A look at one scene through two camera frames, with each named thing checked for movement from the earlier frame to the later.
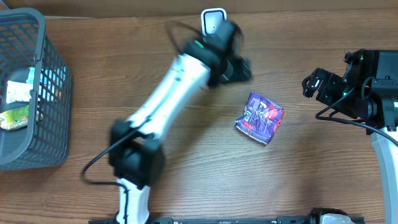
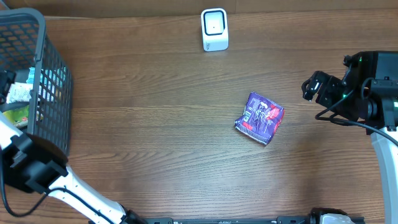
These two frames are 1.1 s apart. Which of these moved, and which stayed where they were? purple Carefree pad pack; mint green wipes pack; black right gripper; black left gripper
Moved: black left gripper
Stayed: purple Carefree pad pack; black right gripper; mint green wipes pack
